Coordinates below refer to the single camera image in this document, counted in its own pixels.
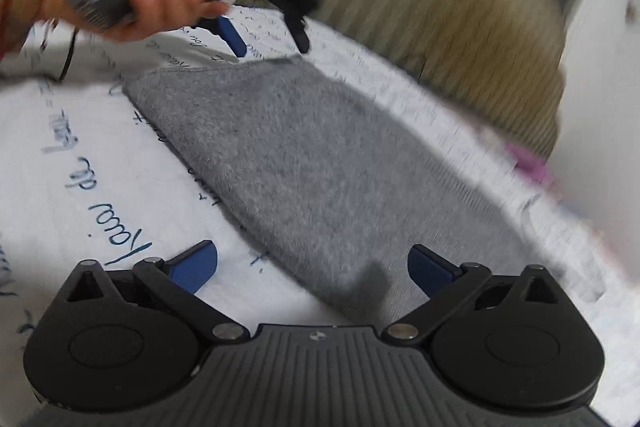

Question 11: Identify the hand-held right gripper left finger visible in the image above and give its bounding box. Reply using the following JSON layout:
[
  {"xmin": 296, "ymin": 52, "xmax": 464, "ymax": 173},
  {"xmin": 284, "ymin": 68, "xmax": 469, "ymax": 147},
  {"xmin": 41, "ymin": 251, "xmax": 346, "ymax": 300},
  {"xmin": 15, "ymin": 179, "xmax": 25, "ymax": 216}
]
[{"xmin": 50, "ymin": 239, "xmax": 251, "ymax": 348}]

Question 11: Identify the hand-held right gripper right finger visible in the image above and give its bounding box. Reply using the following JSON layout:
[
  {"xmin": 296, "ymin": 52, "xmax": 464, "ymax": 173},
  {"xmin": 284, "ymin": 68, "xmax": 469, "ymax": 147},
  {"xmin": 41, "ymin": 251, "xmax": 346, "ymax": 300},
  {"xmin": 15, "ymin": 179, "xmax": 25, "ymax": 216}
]
[{"xmin": 381, "ymin": 244, "xmax": 576, "ymax": 349}]

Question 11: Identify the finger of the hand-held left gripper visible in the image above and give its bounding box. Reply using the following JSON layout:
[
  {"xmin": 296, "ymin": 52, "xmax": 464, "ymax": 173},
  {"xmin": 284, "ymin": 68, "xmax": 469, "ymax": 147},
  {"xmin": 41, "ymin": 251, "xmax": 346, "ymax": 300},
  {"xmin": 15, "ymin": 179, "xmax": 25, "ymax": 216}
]
[
  {"xmin": 197, "ymin": 14, "xmax": 247, "ymax": 58},
  {"xmin": 282, "ymin": 9, "xmax": 312, "ymax": 55}
]

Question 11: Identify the grey sweater with navy sleeves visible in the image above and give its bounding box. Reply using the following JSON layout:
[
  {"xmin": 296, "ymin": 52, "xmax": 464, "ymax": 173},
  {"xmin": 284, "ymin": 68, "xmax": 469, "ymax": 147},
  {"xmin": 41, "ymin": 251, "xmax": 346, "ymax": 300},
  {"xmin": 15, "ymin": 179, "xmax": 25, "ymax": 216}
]
[{"xmin": 122, "ymin": 56, "xmax": 556, "ymax": 325}]

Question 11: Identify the purple cloth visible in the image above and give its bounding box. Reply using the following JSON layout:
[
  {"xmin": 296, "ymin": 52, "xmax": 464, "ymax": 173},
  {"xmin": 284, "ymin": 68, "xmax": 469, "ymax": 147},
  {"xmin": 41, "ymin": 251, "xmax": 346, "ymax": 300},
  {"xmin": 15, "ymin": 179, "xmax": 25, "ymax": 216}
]
[{"xmin": 505, "ymin": 142, "xmax": 556, "ymax": 188}]

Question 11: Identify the olive padded headboard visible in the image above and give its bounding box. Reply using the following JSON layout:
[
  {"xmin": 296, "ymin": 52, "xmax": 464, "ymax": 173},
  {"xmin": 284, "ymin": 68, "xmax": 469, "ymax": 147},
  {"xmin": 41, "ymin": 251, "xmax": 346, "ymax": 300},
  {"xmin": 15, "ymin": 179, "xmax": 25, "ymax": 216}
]
[{"xmin": 235, "ymin": 0, "xmax": 568, "ymax": 158}]

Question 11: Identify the white script-printed bedsheet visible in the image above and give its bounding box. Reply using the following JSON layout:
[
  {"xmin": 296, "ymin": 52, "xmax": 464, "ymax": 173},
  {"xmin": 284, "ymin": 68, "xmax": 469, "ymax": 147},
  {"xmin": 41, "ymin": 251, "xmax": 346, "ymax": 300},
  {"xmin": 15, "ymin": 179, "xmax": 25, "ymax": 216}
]
[{"xmin": 0, "ymin": 4, "xmax": 640, "ymax": 427}]

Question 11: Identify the black cable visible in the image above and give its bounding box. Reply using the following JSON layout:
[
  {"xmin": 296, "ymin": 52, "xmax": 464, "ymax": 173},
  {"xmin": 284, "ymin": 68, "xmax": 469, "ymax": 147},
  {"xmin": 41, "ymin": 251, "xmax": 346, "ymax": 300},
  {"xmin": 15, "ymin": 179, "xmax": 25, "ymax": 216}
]
[{"xmin": 57, "ymin": 27, "xmax": 78, "ymax": 82}]

